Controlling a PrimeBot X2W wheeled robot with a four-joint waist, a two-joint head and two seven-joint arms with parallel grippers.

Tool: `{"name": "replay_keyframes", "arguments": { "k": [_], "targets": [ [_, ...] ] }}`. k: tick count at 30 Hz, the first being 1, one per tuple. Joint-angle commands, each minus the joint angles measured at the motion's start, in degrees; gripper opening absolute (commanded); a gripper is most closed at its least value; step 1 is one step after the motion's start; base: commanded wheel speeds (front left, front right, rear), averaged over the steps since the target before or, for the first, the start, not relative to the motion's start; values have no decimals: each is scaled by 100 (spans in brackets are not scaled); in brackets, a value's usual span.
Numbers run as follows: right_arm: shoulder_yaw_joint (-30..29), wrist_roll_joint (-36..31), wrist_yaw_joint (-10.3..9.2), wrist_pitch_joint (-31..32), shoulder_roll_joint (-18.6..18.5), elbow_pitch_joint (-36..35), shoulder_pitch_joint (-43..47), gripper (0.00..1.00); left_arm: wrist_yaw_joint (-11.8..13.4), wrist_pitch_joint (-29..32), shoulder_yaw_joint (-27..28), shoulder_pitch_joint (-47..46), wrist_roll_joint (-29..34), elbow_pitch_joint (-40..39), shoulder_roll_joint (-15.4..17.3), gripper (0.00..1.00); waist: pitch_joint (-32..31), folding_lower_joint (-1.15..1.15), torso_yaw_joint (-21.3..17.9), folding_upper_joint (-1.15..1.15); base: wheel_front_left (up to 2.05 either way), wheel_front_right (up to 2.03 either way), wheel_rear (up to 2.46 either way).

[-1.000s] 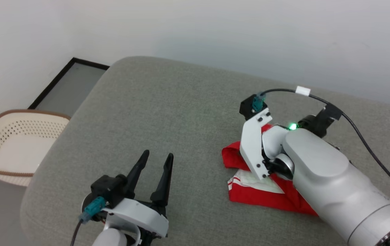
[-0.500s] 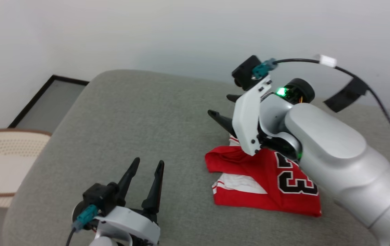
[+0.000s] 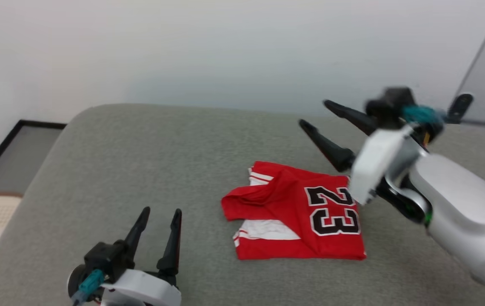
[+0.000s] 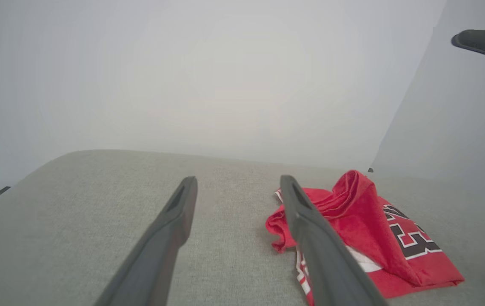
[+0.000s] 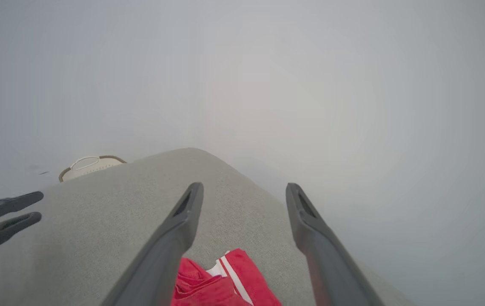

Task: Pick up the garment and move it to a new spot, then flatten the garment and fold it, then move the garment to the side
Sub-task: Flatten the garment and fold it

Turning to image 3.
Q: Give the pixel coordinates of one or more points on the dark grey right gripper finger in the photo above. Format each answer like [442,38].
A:
[332,151]
[353,117]

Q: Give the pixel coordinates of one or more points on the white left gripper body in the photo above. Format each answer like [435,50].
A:
[144,291]

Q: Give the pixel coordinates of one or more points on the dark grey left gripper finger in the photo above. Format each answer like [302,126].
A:
[138,233]
[172,250]

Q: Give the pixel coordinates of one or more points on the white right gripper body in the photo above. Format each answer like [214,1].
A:
[378,161]

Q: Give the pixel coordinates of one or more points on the red white basketball jersey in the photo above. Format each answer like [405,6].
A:
[310,212]

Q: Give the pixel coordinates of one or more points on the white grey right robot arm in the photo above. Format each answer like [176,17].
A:
[472,212]

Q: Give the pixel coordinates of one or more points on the black baseboard strip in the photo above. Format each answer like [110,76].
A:
[17,129]

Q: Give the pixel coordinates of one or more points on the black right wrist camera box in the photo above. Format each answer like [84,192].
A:
[389,106]

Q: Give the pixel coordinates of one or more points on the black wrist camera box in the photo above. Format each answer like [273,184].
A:
[102,255]
[389,106]

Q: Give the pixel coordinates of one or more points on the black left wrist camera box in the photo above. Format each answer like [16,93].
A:
[102,255]

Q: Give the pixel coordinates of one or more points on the black metal door bracket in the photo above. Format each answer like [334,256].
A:
[459,108]

